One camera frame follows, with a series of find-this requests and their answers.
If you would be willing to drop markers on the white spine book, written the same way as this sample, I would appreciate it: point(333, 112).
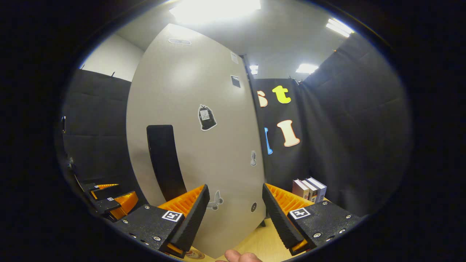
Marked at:
point(312, 193)

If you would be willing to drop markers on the long ceiling light panel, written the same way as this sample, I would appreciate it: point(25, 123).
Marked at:
point(214, 9)

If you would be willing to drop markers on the black backdrop cloth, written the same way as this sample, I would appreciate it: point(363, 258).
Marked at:
point(356, 127)

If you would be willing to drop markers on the brown pink spine book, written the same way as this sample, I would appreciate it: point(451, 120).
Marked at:
point(299, 191)

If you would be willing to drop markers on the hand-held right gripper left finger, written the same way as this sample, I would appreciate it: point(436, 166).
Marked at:
point(193, 218)

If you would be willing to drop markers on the light grey cabinet door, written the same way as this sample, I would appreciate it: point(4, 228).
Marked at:
point(189, 80)

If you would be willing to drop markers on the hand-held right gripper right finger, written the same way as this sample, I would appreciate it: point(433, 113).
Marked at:
point(278, 218)

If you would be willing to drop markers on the round brown coaster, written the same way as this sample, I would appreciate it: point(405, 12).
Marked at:
point(194, 254)

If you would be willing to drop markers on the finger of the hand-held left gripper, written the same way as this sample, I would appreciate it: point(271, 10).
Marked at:
point(105, 194)
point(107, 205)

